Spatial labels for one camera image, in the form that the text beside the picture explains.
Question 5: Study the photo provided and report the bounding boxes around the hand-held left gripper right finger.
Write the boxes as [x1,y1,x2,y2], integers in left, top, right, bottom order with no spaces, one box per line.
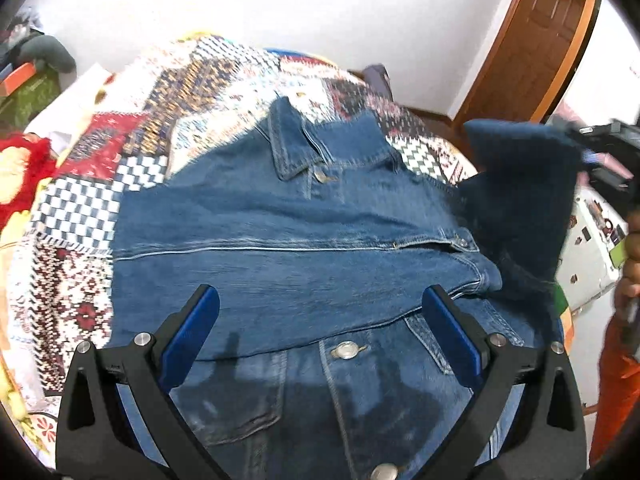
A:
[421,284,587,480]

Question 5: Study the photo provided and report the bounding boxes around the orange box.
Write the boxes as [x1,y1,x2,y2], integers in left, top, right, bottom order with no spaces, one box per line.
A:
[0,60,39,97]

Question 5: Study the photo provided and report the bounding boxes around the green box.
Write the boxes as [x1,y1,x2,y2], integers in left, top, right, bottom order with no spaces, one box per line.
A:
[0,67,62,131]

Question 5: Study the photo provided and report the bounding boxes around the patchwork printed quilt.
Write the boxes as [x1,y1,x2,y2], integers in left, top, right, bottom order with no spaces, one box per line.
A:
[27,35,481,396]

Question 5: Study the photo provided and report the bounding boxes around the wooden door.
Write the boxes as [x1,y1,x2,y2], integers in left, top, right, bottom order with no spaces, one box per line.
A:
[452,0,601,127]

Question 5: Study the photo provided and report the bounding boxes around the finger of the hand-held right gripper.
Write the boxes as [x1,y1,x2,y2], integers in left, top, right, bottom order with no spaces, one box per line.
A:
[575,142,604,172]

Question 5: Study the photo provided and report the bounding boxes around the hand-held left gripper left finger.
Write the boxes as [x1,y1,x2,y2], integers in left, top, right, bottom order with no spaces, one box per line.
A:
[54,284,236,480]

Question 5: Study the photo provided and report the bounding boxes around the white sheet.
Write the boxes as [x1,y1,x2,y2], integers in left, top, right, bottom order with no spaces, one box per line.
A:
[25,62,118,142]

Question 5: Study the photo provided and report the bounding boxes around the blue denim jacket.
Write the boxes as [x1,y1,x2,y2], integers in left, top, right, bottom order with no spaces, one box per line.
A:
[107,97,591,480]

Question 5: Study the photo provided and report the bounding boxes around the person's right hand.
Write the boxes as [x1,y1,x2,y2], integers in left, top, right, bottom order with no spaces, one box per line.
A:
[616,220,640,322]

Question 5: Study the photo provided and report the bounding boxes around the grey cloth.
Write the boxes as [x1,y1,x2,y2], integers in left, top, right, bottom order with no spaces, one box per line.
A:
[20,35,77,74]

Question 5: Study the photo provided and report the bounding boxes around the white appliance with stickers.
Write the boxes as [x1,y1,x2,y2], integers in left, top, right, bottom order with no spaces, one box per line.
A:
[557,185,632,312]

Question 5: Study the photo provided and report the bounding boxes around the pile of clothes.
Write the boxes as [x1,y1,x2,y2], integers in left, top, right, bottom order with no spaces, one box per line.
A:
[0,7,42,63]

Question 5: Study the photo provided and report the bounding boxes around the red plush toy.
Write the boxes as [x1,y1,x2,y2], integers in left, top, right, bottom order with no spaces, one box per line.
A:
[0,132,56,228]

